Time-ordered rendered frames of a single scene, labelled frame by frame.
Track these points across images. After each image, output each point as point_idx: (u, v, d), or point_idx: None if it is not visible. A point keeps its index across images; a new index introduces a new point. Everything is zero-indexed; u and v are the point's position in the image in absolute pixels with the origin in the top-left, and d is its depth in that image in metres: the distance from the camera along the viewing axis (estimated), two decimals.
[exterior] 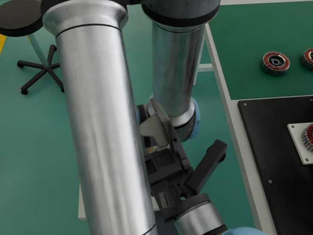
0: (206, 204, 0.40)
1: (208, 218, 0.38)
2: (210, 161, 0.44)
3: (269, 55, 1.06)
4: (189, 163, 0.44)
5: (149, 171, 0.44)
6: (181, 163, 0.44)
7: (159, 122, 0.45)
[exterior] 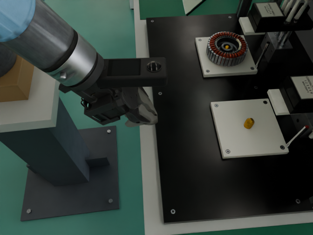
0: None
1: None
2: (135, 61, 0.42)
3: None
4: None
5: None
6: None
7: None
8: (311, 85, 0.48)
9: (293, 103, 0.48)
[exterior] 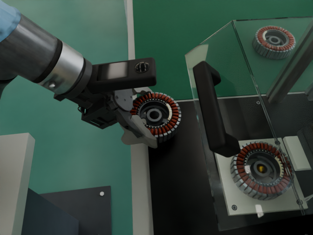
0: None
1: None
2: (125, 63, 0.42)
3: (150, 98, 0.53)
4: None
5: None
6: None
7: None
8: None
9: None
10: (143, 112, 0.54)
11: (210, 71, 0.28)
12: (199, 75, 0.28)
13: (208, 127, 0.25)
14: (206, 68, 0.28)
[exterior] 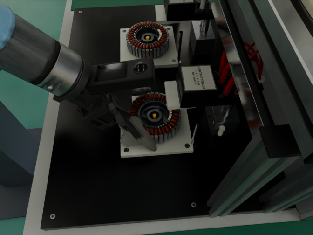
0: (76, 54, 0.41)
1: None
2: (123, 64, 0.42)
3: (150, 99, 0.53)
4: None
5: None
6: None
7: None
8: (201, 76, 0.43)
9: (180, 95, 0.43)
10: (143, 112, 0.54)
11: None
12: None
13: None
14: None
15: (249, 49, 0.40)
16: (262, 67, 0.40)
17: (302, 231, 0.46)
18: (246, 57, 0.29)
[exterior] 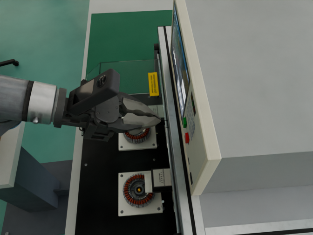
0: (55, 85, 0.47)
1: (44, 84, 0.47)
2: (94, 81, 0.45)
3: (136, 178, 0.87)
4: None
5: None
6: None
7: None
8: (164, 176, 0.76)
9: (152, 187, 0.76)
10: (132, 186, 0.87)
11: (85, 83, 0.78)
12: (81, 84, 0.78)
13: None
14: (83, 82, 0.78)
15: None
16: None
17: None
18: (176, 191, 0.62)
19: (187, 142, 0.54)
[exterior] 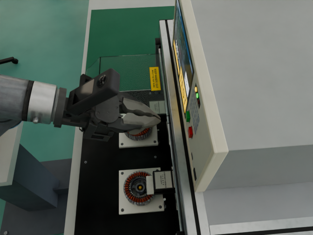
0: (56, 85, 0.47)
1: None
2: (94, 80, 0.45)
3: (137, 176, 0.85)
4: None
5: None
6: None
7: None
8: (165, 178, 0.78)
9: (153, 189, 0.78)
10: (133, 183, 0.85)
11: (85, 77, 0.76)
12: (80, 79, 0.76)
13: None
14: (83, 76, 0.76)
15: None
16: None
17: None
18: (178, 188, 0.60)
19: (190, 137, 0.52)
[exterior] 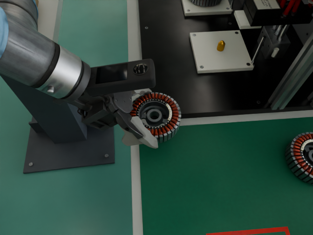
0: (75, 56, 0.40)
1: None
2: (123, 65, 0.42)
3: (150, 99, 0.54)
4: None
5: None
6: None
7: None
8: (268, 1, 0.58)
9: (252, 15, 0.58)
10: (143, 112, 0.54)
11: None
12: None
13: None
14: None
15: None
16: None
17: None
18: None
19: None
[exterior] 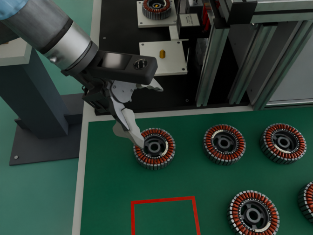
0: (89, 36, 0.43)
1: None
2: (129, 57, 0.43)
3: (156, 133, 0.68)
4: None
5: None
6: None
7: None
8: (191, 19, 0.72)
9: (179, 31, 0.72)
10: (148, 141, 0.69)
11: None
12: None
13: None
14: None
15: (219, 1, 0.70)
16: None
17: (253, 116, 0.75)
18: None
19: None
